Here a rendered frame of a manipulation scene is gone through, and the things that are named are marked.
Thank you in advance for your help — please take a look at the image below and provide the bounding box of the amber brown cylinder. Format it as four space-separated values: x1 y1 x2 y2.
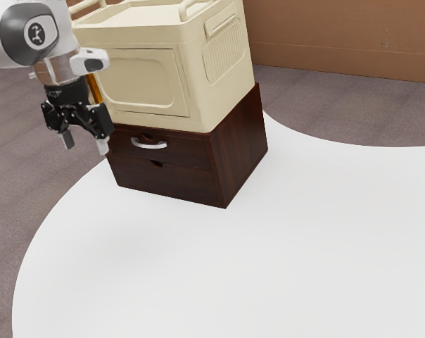
86 72 103 106

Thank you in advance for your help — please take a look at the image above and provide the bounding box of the dark wooden drawer cabinet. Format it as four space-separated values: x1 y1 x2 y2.
106 82 269 210

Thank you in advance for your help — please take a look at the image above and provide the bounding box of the cream box with lid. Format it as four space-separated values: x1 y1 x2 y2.
67 0 255 134

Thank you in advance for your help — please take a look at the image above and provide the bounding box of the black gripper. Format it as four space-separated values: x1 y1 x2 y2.
40 77 116 156

